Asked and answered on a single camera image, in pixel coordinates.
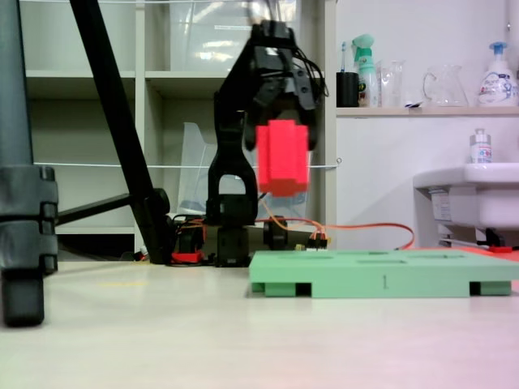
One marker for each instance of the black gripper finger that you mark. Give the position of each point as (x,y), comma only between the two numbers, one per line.
(304,89)
(267,95)

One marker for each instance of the red cross columnar block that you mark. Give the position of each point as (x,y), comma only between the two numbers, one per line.
(284,162)

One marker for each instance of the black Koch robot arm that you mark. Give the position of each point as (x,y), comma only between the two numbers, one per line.
(231,162)

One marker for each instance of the black cup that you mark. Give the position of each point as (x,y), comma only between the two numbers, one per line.
(348,91)

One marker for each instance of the blue white toothbrush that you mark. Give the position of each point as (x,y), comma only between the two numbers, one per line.
(344,56)

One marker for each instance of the green spray bottle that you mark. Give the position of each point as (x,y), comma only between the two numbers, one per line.
(367,81)

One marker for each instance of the clear plastic storage box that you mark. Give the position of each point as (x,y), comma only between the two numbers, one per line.
(202,40)

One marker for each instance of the glass beaker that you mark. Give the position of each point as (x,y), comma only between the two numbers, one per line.
(391,89)

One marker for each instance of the small blue white packet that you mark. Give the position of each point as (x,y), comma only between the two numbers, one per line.
(413,104)

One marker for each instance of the beige shelf unit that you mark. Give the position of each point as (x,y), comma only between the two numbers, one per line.
(140,121)

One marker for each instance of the glass pitcher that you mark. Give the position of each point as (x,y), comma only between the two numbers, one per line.
(446,89)

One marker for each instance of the black tripod leg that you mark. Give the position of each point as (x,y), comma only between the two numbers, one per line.
(117,121)
(20,202)

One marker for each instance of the clear sanitizer bottle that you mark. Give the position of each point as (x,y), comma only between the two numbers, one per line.
(481,152)

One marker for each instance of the white foam soap bottle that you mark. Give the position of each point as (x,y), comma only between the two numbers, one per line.
(496,87)

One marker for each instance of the green shape sorter board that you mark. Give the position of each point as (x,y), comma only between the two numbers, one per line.
(365,279)

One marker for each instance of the black tripod spreader bar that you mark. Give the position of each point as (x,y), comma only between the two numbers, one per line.
(97,207)

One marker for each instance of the white sink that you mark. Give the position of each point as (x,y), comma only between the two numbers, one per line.
(486,194)

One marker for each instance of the yellow tape strip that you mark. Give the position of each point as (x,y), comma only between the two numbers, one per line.
(121,283)

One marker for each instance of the small red black clip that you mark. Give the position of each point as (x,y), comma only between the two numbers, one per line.
(499,249)

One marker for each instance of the light wooden wall shelf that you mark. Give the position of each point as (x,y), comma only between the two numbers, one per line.
(425,112)

